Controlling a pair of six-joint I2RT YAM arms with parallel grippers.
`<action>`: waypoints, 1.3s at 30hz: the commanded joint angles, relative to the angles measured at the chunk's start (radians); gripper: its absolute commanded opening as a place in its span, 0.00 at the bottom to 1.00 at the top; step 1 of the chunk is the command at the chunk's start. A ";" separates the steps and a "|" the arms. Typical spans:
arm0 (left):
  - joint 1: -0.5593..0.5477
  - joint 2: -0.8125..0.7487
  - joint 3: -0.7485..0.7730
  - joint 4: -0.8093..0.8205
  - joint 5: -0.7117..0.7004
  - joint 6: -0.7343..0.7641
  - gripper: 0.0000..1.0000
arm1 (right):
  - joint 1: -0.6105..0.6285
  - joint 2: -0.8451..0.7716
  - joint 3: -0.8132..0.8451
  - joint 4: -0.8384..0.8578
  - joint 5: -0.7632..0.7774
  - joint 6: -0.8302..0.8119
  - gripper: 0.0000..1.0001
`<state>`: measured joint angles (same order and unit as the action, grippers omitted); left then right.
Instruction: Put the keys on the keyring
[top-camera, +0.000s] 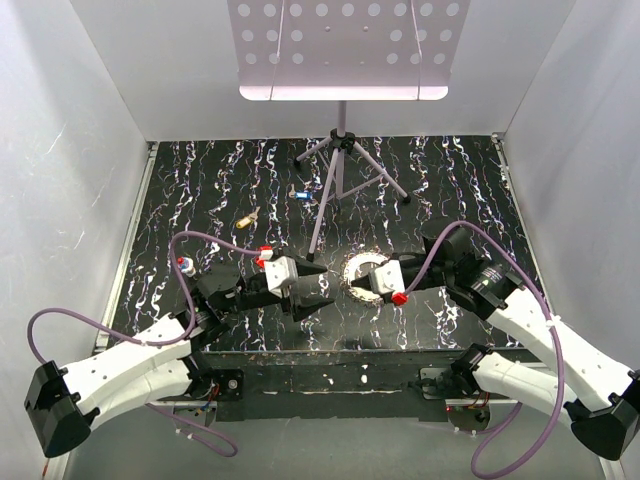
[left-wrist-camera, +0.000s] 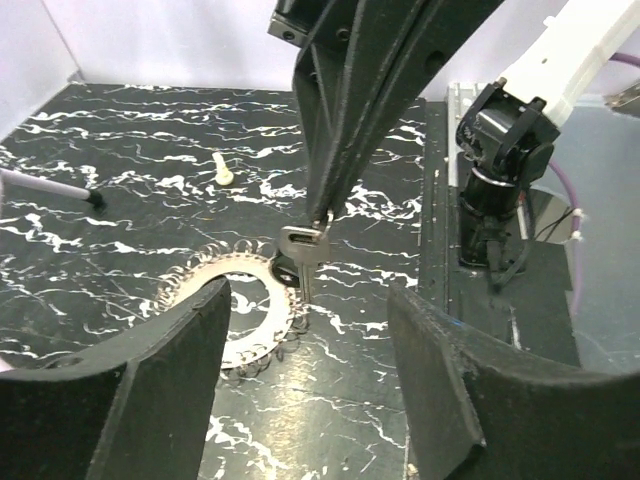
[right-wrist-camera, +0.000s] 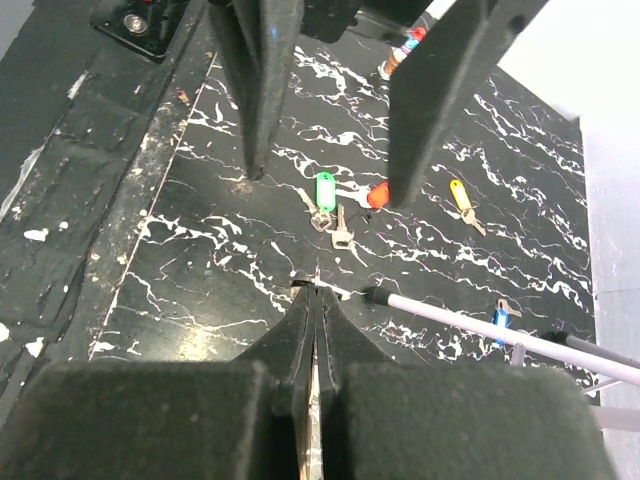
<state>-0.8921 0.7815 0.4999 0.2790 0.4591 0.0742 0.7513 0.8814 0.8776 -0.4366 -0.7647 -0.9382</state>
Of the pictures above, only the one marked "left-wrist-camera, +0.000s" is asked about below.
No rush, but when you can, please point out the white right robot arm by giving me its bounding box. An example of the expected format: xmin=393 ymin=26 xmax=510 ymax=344
xmin=293 ymin=1 xmax=639 ymax=290

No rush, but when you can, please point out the small beige peg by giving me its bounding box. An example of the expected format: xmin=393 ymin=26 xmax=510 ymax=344
xmin=212 ymin=151 xmax=234 ymax=187

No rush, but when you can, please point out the plain silver key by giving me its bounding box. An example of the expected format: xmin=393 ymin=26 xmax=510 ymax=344
xmin=279 ymin=210 xmax=334 ymax=306

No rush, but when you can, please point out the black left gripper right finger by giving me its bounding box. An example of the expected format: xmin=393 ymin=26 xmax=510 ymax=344
xmin=387 ymin=285 xmax=639 ymax=479

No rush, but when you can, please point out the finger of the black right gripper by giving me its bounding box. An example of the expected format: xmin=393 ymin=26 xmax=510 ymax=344
xmin=333 ymin=0 xmax=500 ymax=215
xmin=293 ymin=1 xmax=400 ymax=221

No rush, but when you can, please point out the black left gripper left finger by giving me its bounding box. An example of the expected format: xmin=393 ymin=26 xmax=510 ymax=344
xmin=1 ymin=277 xmax=231 ymax=479

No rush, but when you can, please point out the white perforated music stand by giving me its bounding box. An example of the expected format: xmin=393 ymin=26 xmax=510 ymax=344
xmin=1 ymin=168 xmax=106 ymax=211

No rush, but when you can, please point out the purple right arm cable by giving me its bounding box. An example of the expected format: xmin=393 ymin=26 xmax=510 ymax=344
xmin=547 ymin=49 xmax=640 ymax=321

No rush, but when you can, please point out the key with black tag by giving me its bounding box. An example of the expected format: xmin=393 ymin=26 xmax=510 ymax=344
xmin=270 ymin=252 xmax=300 ymax=289

